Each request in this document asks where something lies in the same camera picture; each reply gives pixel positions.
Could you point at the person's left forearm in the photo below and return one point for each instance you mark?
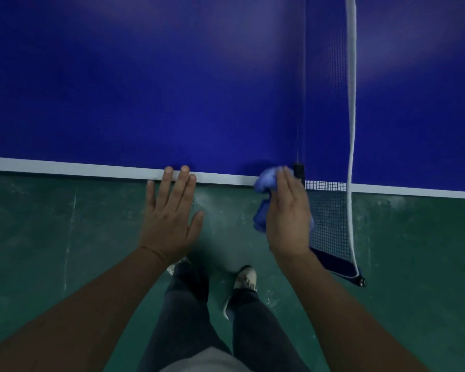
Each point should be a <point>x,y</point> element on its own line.
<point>85,309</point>

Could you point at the dark trousers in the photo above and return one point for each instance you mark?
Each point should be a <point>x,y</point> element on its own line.
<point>186,321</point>

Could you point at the light left shoe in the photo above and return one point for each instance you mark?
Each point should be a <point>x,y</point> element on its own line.
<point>175,267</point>

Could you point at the blue cleaning cloth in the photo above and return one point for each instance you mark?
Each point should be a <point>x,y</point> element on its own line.
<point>266,181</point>

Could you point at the person's right hand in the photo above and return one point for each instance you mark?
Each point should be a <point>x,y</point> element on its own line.
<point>288,224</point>

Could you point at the black table tennis net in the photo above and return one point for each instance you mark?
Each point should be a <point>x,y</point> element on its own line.
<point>333,213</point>

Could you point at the light right shoe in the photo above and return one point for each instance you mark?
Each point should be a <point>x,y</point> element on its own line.
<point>243,280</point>

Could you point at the person's left hand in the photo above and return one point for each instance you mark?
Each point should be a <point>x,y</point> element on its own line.
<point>166,224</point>

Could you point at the light shoe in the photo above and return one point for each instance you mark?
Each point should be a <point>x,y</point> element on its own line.
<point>175,267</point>
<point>243,280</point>

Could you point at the person's right fingers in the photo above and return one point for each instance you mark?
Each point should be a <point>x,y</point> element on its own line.
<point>288,187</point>

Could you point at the dark blue net bracket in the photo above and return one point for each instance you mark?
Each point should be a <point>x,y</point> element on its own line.
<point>335,264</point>

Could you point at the white shirt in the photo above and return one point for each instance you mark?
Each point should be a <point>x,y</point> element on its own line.
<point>211,362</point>

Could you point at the person's right forearm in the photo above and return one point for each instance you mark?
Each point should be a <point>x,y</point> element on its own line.
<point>341,317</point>

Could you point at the person's left thumb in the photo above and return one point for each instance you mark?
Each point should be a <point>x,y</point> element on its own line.
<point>195,226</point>

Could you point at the person's left little finger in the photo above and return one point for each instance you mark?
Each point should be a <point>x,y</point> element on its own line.
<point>150,197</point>

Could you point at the black net clamp post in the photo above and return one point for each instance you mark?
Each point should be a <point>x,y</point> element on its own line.
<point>299,172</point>

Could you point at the person's left middle finger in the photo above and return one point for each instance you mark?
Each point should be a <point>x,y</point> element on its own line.
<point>182,184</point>

